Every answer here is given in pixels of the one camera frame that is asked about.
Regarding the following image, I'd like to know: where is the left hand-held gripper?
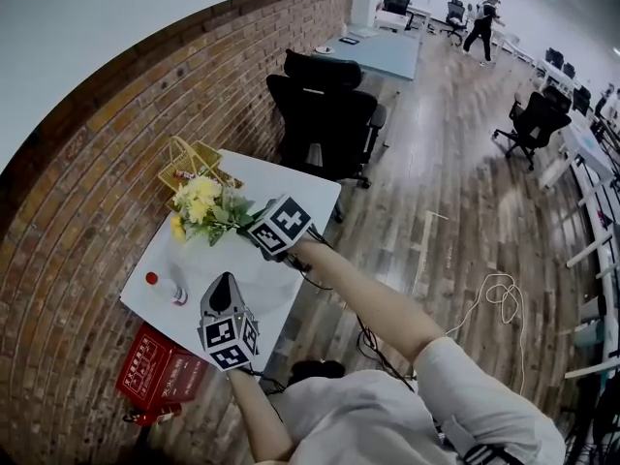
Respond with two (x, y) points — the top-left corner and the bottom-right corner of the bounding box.
(196, 271), (261, 373)

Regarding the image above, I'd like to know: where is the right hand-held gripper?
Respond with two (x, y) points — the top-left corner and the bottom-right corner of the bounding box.
(246, 193), (315, 264)

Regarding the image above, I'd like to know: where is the yellow flowers bunch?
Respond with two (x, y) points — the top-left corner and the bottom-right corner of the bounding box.
(170, 174), (258, 247)

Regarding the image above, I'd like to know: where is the person's right forearm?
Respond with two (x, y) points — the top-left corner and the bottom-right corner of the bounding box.
(290, 237), (447, 372)

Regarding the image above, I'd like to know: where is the person's left forearm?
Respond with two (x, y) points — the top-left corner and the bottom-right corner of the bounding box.
(227, 368), (296, 462)

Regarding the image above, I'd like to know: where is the white rectangular table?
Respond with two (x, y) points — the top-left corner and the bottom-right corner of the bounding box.
(119, 148), (343, 372)

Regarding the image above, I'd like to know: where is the red printed box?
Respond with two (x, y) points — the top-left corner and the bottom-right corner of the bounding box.
(114, 321), (209, 414)

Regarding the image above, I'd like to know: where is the clear bottle with red cap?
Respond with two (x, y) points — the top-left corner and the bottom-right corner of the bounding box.
(144, 271), (191, 308)

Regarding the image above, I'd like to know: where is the black high-back office chair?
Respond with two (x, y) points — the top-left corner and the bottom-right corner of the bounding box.
(264, 48), (388, 191)

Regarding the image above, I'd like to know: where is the red fire extinguisher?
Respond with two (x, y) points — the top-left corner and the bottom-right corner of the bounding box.
(123, 401), (184, 425)

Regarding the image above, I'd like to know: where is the light blue desk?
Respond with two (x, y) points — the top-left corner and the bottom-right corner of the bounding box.
(309, 24), (421, 81)

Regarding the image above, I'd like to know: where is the person's light grey clothing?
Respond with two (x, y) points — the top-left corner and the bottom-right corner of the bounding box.
(261, 336), (568, 465)

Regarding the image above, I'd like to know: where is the white desk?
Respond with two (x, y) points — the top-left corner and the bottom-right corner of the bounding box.
(375, 7), (432, 34)

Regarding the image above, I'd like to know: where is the white-framed desk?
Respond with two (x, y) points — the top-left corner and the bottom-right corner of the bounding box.
(538, 122), (616, 191)

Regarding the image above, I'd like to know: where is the yellow wire basket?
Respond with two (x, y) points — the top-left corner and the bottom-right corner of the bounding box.
(157, 136), (243, 212)

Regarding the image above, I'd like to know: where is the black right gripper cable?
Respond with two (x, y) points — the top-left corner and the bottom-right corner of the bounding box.
(285, 225), (419, 392)

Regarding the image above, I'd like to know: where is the long white cable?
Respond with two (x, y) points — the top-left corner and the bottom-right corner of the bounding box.
(445, 272), (527, 397)

